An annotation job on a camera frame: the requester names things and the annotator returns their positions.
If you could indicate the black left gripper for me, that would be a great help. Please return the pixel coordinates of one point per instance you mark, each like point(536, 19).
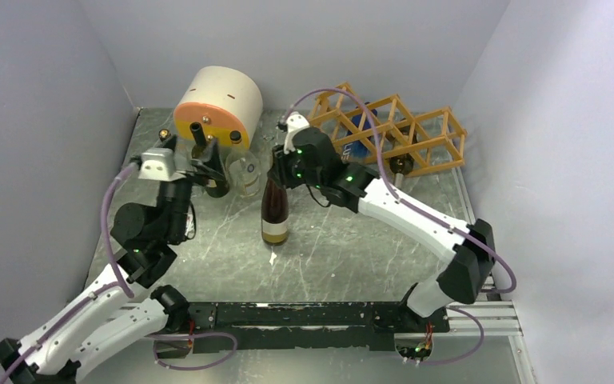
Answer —
point(213, 159)

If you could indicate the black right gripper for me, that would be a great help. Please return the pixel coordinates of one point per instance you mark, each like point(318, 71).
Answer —
point(279, 170)

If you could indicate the clear bottle black cap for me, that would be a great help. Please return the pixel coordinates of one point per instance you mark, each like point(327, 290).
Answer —
point(167, 139)

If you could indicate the dark green wine bottle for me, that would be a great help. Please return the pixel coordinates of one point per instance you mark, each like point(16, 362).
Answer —
point(197, 131)

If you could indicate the dark bottle gold foil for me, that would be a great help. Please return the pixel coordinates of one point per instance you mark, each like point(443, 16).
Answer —
point(274, 213)

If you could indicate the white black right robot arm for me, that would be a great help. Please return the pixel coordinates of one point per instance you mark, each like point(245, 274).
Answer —
point(466, 248)

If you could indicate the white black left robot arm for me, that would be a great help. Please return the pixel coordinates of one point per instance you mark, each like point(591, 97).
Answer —
point(126, 301)

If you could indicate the blue labelled clear bottle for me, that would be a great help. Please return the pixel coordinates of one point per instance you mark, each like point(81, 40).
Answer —
point(356, 151)

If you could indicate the wooden wine rack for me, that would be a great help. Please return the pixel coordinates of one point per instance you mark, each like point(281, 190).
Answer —
point(412, 144)

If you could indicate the white orange yellow bread box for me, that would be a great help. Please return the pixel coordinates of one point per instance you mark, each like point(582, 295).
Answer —
point(222, 100)

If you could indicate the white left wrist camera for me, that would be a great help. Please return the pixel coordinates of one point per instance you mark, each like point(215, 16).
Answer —
point(158, 164)

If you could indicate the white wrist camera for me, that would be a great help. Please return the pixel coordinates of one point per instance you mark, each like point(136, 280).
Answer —
point(158, 164)
point(291, 125)

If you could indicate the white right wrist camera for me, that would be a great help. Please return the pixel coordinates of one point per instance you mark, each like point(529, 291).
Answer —
point(291, 125)

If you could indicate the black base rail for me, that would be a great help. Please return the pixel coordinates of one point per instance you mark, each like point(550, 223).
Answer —
point(310, 325)

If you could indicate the aluminium frame rail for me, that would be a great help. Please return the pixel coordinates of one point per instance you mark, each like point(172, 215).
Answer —
point(492, 318)

